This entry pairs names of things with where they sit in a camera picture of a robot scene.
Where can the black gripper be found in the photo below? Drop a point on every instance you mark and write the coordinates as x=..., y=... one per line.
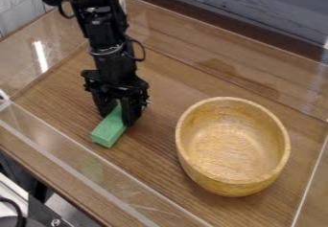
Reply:
x=113, y=81

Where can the green rectangular block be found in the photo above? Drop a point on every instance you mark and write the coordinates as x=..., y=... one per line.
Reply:
x=110, y=129

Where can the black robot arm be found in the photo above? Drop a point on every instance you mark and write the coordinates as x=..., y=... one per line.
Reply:
x=102, y=20

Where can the brown wooden bowl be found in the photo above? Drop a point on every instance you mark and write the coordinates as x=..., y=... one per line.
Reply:
x=234, y=146

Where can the black metal stand base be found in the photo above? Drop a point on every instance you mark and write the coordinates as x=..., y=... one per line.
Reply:
x=41, y=216

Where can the clear acrylic tray wall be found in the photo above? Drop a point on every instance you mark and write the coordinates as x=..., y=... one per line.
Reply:
x=132, y=185

